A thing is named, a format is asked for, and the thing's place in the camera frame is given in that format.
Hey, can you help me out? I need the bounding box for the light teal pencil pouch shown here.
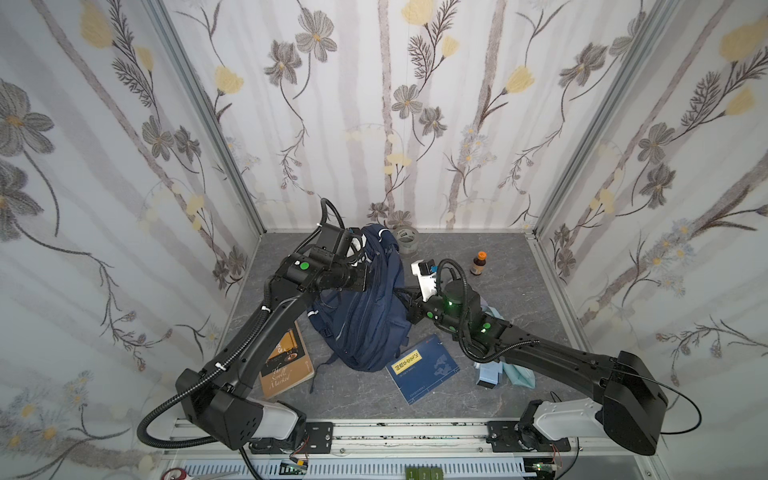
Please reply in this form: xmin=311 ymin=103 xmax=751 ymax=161
xmin=479 ymin=305 xmax=536 ymax=391

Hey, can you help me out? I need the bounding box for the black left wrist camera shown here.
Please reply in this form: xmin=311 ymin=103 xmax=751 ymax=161
xmin=315 ymin=224 xmax=353 ymax=259

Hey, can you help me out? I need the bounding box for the brown bottle with orange cap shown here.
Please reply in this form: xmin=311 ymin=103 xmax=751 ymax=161
xmin=470 ymin=251 xmax=487 ymax=276

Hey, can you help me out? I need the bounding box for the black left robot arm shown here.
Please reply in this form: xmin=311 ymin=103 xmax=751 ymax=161
xmin=176 ymin=252 xmax=370 ymax=450

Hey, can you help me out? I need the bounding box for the brown hardcover book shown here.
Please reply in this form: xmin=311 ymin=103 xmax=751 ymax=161
xmin=259 ymin=322 xmax=315 ymax=399

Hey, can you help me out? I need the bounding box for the small light blue box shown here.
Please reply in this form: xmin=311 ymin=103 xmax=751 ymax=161
xmin=474 ymin=361 xmax=503 ymax=389

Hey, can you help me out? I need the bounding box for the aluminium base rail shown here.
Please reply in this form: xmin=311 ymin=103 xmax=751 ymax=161
xmin=167 ymin=413 xmax=655 ymax=480

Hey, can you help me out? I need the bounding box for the navy blue student backpack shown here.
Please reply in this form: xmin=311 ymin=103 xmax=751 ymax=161
xmin=308 ymin=224 xmax=411 ymax=373

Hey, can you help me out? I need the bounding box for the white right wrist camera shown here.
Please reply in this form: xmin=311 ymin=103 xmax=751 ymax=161
xmin=411 ymin=260 xmax=437 ymax=301

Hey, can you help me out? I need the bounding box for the blue notebook with yellow label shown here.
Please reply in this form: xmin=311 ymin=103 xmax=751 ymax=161
xmin=386 ymin=334 xmax=460 ymax=405

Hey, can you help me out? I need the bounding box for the black corrugated cable conduit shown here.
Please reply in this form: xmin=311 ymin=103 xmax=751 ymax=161
xmin=136 ymin=311 xmax=271 ymax=451

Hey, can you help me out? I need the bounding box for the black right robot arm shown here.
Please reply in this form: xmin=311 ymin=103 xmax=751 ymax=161
xmin=398 ymin=294 xmax=668 ymax=456

